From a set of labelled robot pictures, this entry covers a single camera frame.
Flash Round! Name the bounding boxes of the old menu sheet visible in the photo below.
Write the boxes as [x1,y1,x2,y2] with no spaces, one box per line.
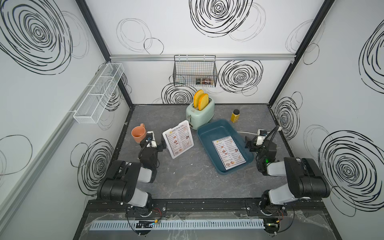
[165,123,194,156]

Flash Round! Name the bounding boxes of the new menu sheet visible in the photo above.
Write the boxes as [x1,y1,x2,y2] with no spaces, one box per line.
[212,136,246,171]

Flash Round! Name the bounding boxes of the mint green toaster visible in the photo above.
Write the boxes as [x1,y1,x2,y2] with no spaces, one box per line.
[186,98,215,130]

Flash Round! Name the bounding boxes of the black wire basket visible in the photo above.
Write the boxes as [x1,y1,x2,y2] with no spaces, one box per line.
[173,55,218,88]

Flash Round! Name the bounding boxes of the orange juice bottle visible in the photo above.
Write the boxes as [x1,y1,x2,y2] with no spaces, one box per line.
[231,109,240,123]

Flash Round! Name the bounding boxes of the white menu holder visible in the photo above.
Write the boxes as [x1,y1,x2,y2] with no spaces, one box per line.
[162,119,195,160]

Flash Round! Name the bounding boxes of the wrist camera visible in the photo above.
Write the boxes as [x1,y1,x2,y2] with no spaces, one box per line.
[256,129,269,146]
[145,131,157,148]

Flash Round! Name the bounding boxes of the rear toast slice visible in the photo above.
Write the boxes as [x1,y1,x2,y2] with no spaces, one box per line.
[194,90,205,109]

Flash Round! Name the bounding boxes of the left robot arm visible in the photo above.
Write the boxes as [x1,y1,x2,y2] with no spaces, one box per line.
[97,140,166,214]

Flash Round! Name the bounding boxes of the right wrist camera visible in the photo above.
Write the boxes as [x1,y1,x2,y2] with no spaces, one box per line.
[256,129,269,146]

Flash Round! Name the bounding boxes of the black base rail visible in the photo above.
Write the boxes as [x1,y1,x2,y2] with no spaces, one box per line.
[82,198,328,219]

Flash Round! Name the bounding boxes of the items in wire basket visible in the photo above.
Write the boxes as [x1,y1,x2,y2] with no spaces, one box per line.
[196,78,215,86]

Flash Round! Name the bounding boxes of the front toast slice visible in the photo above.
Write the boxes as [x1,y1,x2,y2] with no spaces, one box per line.
[198,94,210,111]

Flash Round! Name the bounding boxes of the white slotted cable duct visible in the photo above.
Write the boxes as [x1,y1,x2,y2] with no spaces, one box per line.
[89,219,265,231]

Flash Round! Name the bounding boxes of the orange mug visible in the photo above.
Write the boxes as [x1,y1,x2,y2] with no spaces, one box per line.
[131,124,147,144]

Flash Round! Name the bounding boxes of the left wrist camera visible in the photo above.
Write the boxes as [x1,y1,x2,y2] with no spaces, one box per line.
[145,131,157,148]

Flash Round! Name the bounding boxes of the toast slice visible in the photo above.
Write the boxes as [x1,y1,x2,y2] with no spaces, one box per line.
[194,90,205,109]
[198,94,210,111]

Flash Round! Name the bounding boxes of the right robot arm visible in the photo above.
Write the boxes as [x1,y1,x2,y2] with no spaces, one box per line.
[245,137,331,216]

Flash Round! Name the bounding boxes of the teal plastic tray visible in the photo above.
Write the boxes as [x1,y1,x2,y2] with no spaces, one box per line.
[197,119,254,175]

